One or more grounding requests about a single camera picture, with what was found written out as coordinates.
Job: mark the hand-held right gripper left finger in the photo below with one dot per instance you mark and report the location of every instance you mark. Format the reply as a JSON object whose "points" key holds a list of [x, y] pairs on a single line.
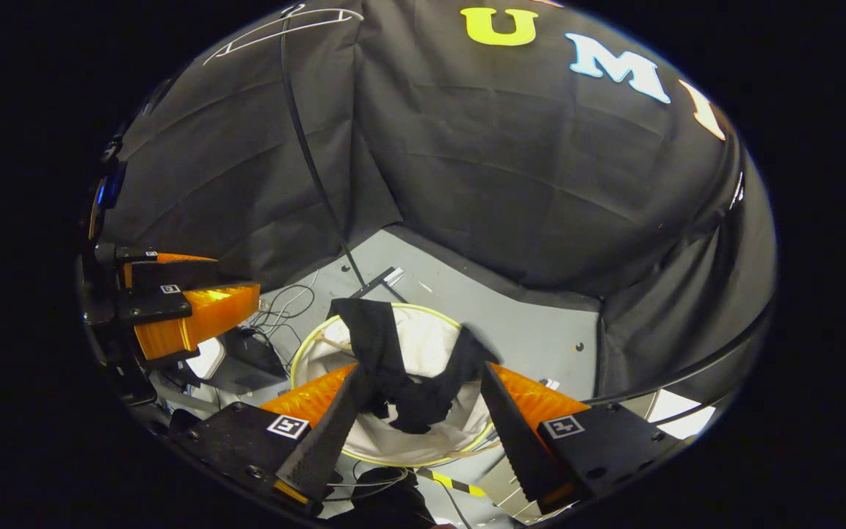
{"points": [[324, 448]]}

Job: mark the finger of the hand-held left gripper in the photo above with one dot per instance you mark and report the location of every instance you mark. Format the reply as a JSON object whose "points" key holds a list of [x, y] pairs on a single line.
{"points": [[173, 273], [151, 305]]}

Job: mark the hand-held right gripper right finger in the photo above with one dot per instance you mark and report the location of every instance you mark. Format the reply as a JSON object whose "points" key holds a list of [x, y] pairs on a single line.
{"points": [[515, 441]]}

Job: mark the black garment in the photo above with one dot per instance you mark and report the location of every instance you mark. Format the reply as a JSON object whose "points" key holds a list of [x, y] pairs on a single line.
{"points": [[375, 345]]}

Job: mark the beige laundry hamper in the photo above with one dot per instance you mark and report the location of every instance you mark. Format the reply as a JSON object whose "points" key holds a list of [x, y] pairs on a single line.
{"points": [[423, 345]]}

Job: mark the black clothes rack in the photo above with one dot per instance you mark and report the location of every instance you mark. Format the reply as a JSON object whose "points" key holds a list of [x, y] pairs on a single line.
{"points": [[305, 154]]}

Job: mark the empty white clothes hanger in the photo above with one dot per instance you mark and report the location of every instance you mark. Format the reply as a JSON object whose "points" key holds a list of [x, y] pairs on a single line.
{"points": [[324, 10]]}

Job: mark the yellow black striped tape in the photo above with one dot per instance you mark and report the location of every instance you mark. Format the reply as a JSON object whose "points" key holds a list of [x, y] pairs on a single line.
{"points": [[452, 483]]}

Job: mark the white box device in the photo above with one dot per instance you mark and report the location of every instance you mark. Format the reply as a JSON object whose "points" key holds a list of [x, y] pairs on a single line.
{"points": [[206, 358]]}

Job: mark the dark cloth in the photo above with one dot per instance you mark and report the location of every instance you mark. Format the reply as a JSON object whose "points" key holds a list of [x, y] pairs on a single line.
{"points": [[386, 510]]}

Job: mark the dark flat device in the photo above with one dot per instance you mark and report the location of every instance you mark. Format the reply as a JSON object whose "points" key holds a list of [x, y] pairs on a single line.
{"points": [[254, 356]]}

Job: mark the black backdrop cloth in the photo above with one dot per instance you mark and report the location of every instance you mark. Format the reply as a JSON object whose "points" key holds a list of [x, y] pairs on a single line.
{"points": [[526, 184]]}

